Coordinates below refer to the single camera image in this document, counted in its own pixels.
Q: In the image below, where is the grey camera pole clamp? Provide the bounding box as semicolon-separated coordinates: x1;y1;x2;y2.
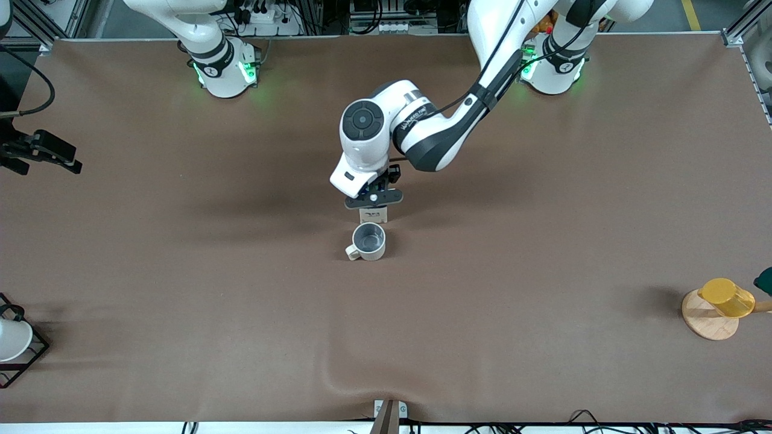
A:
372;399;408;434

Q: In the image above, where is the bag of orange snacks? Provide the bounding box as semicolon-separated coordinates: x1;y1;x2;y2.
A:
531;9;557;35

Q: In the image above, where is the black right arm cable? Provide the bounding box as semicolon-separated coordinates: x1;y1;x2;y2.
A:
0;45;57;117

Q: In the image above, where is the white power strip with plugs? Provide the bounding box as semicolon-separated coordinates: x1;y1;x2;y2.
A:
232;0;303;37

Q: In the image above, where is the brown table mat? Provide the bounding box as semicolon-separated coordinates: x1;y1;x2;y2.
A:
0;33;772;424

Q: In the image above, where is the aluminium frame profile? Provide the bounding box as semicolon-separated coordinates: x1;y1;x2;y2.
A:
12;0;92;48
723;0;772;128

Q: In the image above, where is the black wire rack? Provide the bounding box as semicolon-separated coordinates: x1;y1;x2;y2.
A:
0;293;50;389

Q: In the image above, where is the beige mug with handle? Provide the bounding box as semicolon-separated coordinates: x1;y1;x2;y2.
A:
345;222;387;262

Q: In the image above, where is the yellow plastic cup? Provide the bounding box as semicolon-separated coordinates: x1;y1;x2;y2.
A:
698;278;756;318

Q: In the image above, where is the round wooden stand base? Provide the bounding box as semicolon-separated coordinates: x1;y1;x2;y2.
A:
682;289;740;341

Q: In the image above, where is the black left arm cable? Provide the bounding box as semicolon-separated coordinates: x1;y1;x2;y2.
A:
389;0;599;167

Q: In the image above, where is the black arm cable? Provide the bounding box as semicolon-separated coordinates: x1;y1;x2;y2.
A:
389;0;599;167
0;45;57;117

